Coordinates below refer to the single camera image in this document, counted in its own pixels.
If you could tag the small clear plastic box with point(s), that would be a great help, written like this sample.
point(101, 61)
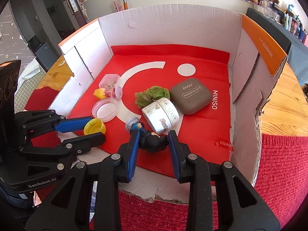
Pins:
point(109, 81)

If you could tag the yellow bottle cap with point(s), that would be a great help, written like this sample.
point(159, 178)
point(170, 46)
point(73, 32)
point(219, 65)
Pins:
point(94, 126)

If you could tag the yellow pink doll figurine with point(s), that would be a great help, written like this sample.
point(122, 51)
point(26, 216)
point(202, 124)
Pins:
point(114, 92)

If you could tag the round clear plastic lid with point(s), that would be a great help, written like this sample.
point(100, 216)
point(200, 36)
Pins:
point(105, 109)

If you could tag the green plush toy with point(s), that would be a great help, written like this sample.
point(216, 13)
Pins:
point(154, 93)

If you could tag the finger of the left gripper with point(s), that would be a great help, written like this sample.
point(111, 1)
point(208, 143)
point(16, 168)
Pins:
point(69, 124)
point(74, 146)

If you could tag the orange cardboard box tray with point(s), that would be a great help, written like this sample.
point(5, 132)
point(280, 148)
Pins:
point(255, 64)

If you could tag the white cream jar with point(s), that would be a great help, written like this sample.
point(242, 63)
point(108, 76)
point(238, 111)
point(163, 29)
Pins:
point(161, 115)

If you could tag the dark blue figurine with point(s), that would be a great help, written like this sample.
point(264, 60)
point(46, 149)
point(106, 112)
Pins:
point(149, 141)

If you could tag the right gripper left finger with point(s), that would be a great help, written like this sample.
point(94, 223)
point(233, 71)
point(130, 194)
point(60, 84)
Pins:
point(67, 207)

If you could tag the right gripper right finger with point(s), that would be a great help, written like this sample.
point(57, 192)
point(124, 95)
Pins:
point(239, 205)

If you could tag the brown eye shadow case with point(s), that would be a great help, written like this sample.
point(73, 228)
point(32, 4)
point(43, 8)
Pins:
point(190, 96)

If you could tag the red miniso bag liner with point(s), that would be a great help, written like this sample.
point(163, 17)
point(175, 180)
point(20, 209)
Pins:
point(165, 87)

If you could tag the dark cloth side table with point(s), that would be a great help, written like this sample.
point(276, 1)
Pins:
point(297, 52)

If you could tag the dark brown door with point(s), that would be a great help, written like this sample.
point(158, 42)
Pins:
point(76, 11)

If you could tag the red knitted table cloth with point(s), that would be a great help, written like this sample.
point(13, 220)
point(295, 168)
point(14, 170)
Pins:
point(281, 182)

